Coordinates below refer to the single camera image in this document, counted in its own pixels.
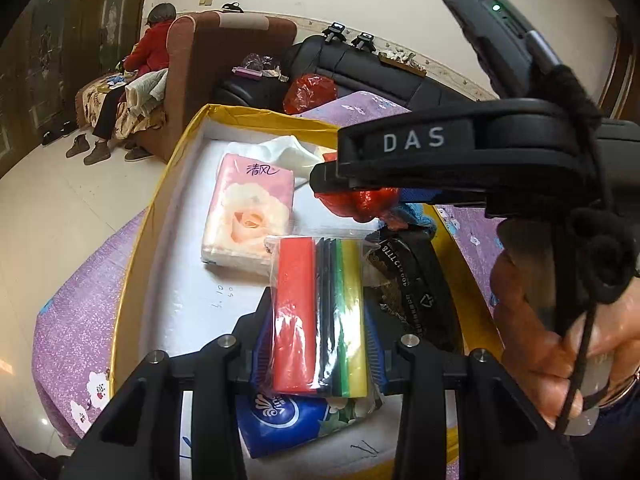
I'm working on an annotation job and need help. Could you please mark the bracelet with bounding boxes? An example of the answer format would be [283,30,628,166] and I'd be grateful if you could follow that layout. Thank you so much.
[597,367,640,408]

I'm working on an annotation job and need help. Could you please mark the person's right hand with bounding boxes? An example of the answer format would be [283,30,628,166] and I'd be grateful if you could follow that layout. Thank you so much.
[492,250,640,428]

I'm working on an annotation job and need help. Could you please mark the teal knit cloth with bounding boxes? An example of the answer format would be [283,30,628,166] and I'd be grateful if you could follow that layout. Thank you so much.
[385,202,438,233]

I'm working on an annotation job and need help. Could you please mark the pink tissue pack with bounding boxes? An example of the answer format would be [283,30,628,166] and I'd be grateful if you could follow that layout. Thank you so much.
[200,152,296,276]

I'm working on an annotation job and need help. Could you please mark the floral tissue pack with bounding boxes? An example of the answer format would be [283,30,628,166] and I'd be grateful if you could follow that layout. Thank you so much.
[315,394,386,428]

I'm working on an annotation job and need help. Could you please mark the colourful sponge pack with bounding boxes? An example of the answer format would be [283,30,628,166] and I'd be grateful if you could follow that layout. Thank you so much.
[264,232,386,401]

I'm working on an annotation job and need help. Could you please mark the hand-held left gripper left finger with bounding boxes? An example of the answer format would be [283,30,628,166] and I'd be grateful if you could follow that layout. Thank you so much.
[60,305,275,480]

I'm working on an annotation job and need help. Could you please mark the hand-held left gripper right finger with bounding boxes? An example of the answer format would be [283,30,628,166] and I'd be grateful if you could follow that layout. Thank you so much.
[365,309,581,480]

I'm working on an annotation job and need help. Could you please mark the wooden tray with clutter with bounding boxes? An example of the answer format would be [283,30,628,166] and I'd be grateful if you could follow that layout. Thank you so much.
[378,50,428,76]

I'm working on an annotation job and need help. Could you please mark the black cord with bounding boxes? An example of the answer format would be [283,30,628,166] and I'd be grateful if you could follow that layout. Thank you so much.
[542,65,638,436]

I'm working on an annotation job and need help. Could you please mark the clear plastic bag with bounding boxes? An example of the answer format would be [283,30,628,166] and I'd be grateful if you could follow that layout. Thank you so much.
[241,54,281,76]

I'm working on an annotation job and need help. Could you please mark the black packet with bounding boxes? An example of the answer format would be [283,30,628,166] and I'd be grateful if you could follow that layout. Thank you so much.
[365,232,463,353]

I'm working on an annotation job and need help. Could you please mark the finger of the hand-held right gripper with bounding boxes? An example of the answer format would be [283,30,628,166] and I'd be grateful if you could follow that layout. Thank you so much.
[309,162,487,207]

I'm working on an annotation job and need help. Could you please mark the pair of black slippers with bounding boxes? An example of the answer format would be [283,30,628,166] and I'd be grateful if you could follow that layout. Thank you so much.
[42,125,76,147]

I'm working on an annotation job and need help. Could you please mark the yellow cardboard box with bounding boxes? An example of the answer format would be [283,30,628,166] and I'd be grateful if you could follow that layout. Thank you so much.
[109,104,506,480]

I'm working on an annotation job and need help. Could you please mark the pile of clothes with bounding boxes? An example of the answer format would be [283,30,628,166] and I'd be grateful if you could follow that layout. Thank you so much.
[124,67,168,116]

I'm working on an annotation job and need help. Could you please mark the dark wooden cabinet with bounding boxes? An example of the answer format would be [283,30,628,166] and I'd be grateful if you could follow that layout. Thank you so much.
[0,0,153,176]

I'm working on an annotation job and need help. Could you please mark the black leather sofa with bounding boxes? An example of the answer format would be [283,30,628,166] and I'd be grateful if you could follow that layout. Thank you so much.
[215,35,501,116]

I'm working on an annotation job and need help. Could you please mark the floral seat cover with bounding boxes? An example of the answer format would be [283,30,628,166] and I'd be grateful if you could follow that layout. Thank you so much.
[75,72,168,136]

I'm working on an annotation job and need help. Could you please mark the brown armchair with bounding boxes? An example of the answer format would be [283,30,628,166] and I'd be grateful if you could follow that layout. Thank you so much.
[75,10,298,163]

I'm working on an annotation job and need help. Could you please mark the red plastic bag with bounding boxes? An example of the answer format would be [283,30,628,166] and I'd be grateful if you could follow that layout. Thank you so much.
[320,152,401,223]
[283,74,340,116]

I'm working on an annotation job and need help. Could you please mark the purple floral blanket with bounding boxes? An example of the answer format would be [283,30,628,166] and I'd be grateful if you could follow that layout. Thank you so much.
[30,91,506,480]

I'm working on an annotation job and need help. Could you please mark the blue tissue pack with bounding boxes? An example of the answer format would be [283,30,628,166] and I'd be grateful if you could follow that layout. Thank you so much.
[235,391,333,461]

